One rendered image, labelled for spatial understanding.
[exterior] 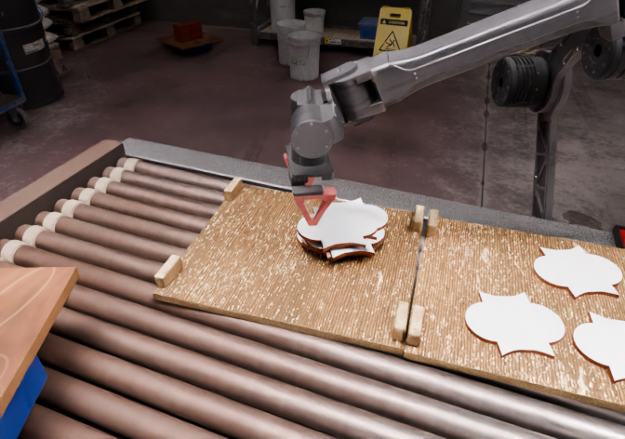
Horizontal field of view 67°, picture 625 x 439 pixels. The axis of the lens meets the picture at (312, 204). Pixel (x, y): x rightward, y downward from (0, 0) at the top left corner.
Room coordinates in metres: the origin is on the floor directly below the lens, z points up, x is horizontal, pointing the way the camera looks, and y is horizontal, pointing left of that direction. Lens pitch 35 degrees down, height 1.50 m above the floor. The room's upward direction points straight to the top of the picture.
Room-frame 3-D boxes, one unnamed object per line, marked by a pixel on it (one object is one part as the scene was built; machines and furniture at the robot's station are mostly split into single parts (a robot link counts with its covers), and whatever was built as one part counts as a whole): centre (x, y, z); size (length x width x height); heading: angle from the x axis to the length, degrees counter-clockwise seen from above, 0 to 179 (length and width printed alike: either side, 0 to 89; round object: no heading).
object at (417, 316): (0.48, -0.15, 0.95); 0.06 x 0.02 x 0.03; 163
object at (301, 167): (0.67, 0.01, 1.14); 0.10 x 0.07 x 0.07; 9
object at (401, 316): (0.49, -0.13, 0.95); 0.06 x 0.02 x 0.03; 164
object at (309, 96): (0.67, 0.00, 1.20); 0.07 x 0.06 x 0.07; 2
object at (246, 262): (0.67, 0.02, 0.93); 0.41 x 0.35 x 0.02; 74
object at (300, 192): (0.64, 0.00, 1.07); 0.07 x 0.07 x 0.09; 9
